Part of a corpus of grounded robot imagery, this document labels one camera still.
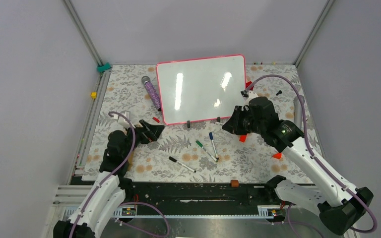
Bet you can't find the pink framed whiteboard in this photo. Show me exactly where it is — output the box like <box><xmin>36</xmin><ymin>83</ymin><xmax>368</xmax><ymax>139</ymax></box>
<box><xmin>155</xmin><ymin>54</ymin><xmax>246</xmax><ymax>125</ymax></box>

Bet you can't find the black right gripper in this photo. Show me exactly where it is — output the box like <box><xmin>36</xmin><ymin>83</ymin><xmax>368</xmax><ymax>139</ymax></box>
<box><xmin>222</xmin><ymin>105</ymin><xmax>265</xmax><ymax>135</ymax></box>

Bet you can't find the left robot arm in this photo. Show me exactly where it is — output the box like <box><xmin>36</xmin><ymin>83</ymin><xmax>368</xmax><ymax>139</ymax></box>
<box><xmin>53</xmin><ymin>119</ymin><xmax>165</xmax><ymax>238</ymax></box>

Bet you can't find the small orange red block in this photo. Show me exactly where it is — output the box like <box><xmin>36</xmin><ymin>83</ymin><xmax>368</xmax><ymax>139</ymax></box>
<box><xmin>239</xmin><ymin>134</ymin><xmax>247</xmax><ymax>143</ymax></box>

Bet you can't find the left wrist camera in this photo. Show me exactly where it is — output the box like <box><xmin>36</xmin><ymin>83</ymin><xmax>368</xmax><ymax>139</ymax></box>
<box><xmin>117</xmin><ymin>111</ymin><xmax>130</xmax><ymax>129</ymax></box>

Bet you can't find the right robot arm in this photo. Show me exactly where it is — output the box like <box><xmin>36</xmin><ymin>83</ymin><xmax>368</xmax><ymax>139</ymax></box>
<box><xmin>222</xmin><ymin>97</ymin><xmax>374</xmax><ymax>236</ymax></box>

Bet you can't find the green capped marker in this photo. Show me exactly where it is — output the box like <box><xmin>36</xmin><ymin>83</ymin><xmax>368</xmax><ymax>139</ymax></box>
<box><xmin>195</xmin><ymin>140</ymin><xmax>218</xmax><ymax>162</ymax></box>

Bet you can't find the blue capped marker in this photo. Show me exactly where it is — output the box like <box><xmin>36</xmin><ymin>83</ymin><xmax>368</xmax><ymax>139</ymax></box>
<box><xmin>209</xmin><ymin>132</ymin><xmax>219</xmax><ymax>160</ymax></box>

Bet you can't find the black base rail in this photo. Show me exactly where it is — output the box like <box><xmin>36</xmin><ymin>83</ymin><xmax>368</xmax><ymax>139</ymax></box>
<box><xmin>124</xmin><ymin>182</ymin><xmax>285</xmax><ymax>216</ymax></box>

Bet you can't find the brown small cube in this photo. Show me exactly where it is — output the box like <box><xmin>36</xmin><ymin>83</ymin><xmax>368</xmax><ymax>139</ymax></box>
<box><xmin>230</xmin><ymin>179</ymin><xmax>239</xmax><ymax>187</ymax></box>

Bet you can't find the purple glitter microphone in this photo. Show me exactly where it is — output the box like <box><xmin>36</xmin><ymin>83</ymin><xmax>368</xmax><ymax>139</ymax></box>
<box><xmin>141</xmin><ymin>76</ymin><xmax>162</xmax><ymax>112</ymax></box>

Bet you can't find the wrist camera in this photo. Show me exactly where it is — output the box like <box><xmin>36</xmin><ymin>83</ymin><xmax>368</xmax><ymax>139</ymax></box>
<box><xmin>241</xmin><ymin>90</ymin><xmax>258</xmax><ymax>111</ymax></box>
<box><xmin>117</xmin><ymin>111</ymin><xmax>130</xmax><ymax>129</ymax></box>

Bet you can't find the red triangular block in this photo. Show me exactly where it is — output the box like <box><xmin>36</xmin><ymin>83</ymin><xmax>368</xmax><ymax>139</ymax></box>
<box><xmin>272</xmin><ymin>153</ymin><xmax>282</xmax><ymax>160</ymax></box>

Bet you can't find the red marker cap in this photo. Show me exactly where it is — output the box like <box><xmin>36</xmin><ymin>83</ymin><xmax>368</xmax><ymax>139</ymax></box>
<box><xmin>152</xmin><ymin>117</ymin><xmax>160</xmax><ymax>123</ymax></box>

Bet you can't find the silver microphone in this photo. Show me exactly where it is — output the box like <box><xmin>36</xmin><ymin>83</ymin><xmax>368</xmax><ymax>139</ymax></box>
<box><xmin>293</xmin><ymin>95</ymin><xmax>305</xmax><ymax>129</ymax></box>

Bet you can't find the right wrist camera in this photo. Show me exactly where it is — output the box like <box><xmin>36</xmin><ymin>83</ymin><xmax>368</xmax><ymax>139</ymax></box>
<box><xmin>241</xmin><ymin>90</ymin><xmax>258</xmax><ymax>111</ymax></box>

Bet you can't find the red rectangular block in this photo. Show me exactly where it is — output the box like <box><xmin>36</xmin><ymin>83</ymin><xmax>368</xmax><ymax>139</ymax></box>
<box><xmin>246</xmin><ymin>81</ymin><xmax>253</xmax><ymax>90</ymax></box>

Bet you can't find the black capped marker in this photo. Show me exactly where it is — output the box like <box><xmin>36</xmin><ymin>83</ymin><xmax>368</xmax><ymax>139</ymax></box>
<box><xmin>169</xmin><ymin>156</ymin><xmax>196</xmax><ymax>173</ymax></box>

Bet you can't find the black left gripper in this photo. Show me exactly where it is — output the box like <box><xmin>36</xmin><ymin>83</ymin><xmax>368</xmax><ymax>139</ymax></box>
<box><xmin>122</xmin><ymin>119</ymin><xmax>164</xmax><ymax>158</ymax></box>

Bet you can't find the teal corner clamp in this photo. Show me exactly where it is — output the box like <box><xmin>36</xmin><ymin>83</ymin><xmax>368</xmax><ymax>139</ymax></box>
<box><xmin>97</xmin><ymin>62</ymin><xmax>112</xmax><ymax>73</ymax></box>

